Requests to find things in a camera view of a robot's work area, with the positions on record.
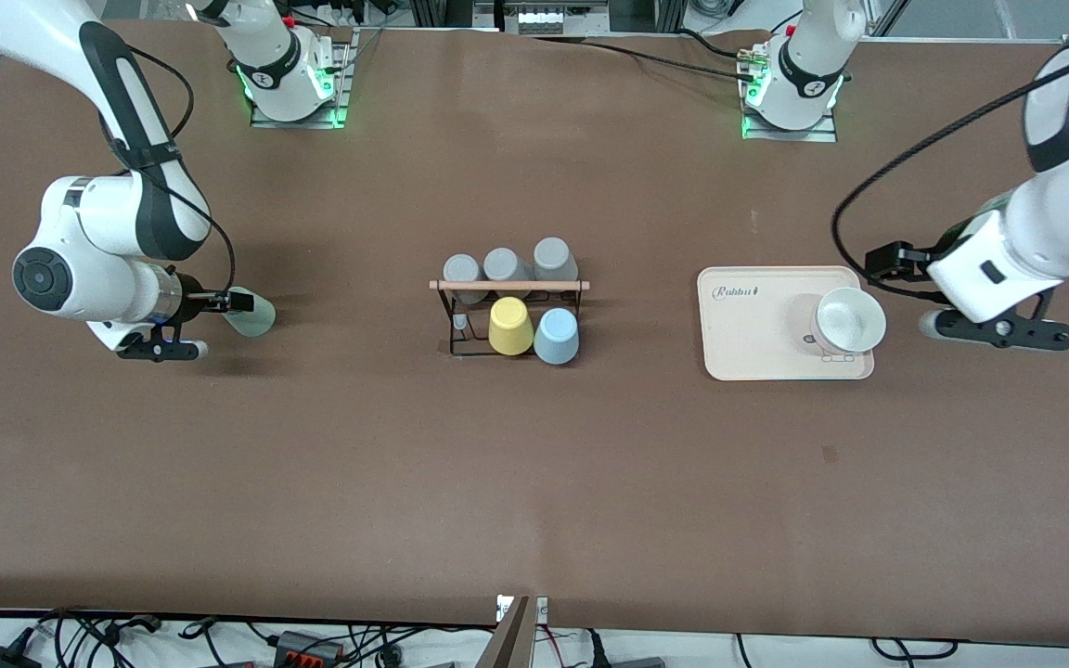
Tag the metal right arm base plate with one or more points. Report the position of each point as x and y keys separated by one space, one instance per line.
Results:
x=341 y=88

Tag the white power strip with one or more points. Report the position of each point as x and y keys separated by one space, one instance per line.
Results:
x=540 y=20

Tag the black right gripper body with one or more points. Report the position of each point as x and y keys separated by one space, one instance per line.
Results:
x=193 y=301

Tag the yellow cup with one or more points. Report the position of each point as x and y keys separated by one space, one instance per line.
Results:
x=510 y=327

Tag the mint green cup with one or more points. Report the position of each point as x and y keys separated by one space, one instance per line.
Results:
x=258 y=322

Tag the white mount bracket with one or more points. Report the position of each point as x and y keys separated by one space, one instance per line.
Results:
x=542 y=610

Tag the white bowl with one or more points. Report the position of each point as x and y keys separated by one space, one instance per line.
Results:
x=852 y=320

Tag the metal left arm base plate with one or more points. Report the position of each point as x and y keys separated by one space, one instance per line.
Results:
x=790 y=134

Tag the black orange power strip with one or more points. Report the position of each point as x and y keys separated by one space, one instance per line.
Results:
x=307 y=648

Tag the light blue cup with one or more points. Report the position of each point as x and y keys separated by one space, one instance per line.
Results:
x=556 y=336

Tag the black power adapter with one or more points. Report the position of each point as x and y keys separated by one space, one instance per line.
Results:
x=1 y=659

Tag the grey cup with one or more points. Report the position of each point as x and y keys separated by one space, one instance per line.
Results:
x=462 y=269
x=503 y=263
x=554 y=256

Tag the cream plastic tray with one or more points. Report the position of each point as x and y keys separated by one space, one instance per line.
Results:
x=748 y=343

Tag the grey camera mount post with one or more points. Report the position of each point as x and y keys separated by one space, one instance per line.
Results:
x=508 y=645

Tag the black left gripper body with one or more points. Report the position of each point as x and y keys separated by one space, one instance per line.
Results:
x=915 y=263

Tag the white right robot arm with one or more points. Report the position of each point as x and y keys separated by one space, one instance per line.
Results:
x=89 y=241

